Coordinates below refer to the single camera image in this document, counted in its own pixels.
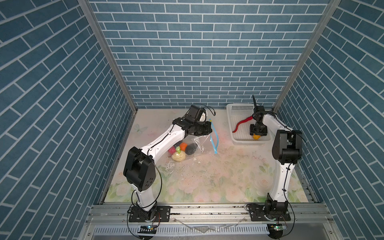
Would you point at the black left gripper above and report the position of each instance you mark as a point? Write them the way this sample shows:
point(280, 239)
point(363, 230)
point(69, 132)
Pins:
point(206, 130)

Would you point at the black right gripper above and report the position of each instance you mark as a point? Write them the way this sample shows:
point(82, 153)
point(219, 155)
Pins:
point(251, 131)

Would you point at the clear zip top bag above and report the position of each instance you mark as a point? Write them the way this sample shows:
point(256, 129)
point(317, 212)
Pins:
point(207, 145)

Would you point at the large black food piece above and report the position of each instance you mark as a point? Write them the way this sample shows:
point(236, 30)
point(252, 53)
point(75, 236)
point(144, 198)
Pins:
point(191, 149)

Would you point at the cream white food ball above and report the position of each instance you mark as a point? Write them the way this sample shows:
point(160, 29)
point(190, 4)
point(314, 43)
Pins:
point(179, 156)

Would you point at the pink round food ball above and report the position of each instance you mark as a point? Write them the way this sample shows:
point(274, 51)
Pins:
point(172, 150)

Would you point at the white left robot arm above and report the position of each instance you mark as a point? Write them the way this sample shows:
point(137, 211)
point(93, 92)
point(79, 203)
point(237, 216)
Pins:
point(140, 167)

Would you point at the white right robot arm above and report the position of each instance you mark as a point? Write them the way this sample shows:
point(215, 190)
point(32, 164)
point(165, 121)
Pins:
point(287, 149)

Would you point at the red chili pepper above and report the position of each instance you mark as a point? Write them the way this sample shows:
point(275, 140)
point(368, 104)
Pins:
point(242, 122)

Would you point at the white plastic perforated basket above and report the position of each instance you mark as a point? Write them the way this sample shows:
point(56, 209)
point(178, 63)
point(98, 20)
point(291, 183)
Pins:
point(240, 111)

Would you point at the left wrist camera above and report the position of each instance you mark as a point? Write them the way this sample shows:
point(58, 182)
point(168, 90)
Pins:
point(196, 114)

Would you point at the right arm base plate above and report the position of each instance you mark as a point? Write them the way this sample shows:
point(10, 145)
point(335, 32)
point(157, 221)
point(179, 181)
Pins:
point(273, 213)

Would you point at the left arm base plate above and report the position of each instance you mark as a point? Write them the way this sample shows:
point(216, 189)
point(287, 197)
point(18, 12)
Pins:
point(150, 213)

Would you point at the aluminium mounting rail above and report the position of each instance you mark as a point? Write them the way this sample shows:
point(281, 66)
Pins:
point(218, 221)

